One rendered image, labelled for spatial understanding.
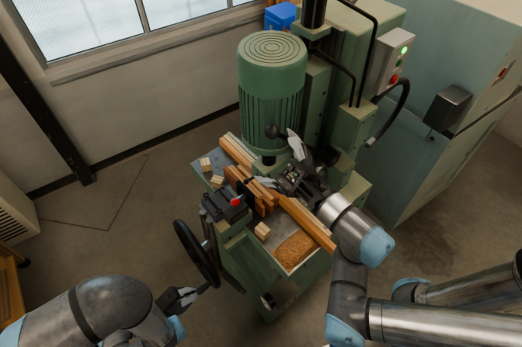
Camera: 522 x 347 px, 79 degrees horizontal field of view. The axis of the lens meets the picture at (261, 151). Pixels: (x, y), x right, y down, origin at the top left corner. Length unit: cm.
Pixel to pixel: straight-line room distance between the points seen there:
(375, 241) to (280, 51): 47
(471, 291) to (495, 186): 208
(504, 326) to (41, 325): 76
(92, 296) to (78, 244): 171
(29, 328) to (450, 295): 85
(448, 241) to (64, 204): 261
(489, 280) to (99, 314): 76
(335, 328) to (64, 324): 48
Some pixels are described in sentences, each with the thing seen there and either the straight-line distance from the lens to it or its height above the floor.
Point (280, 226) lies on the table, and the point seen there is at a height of 90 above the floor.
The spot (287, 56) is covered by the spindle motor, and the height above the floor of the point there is 151.
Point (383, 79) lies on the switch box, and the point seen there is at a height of 138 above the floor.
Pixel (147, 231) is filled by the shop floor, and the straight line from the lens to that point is 227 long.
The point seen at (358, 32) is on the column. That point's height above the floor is 152.
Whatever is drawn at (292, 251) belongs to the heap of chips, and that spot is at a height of 93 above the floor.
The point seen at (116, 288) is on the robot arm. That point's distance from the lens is 71.
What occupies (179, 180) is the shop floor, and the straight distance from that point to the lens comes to 244.
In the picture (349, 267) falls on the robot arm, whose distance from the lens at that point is 73.
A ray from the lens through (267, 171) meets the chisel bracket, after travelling 106.
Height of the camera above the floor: 191
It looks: 49 degrees down
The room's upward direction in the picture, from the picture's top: straight up
